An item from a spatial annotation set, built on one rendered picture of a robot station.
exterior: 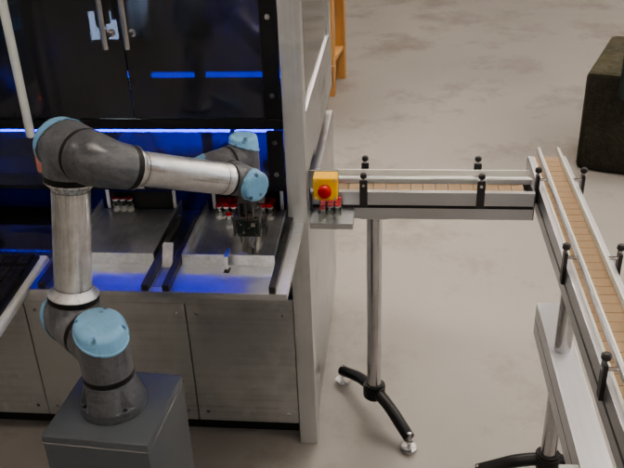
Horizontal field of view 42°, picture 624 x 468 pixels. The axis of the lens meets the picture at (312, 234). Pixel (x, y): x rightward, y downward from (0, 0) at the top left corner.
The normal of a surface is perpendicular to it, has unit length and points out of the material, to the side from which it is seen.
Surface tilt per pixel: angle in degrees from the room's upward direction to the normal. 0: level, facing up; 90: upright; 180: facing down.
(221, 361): 90
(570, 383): 0
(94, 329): 7
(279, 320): 90
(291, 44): 90
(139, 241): 0
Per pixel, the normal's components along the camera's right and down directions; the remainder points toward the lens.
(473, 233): -0.04, -0.88
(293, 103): -0.10, 0.47
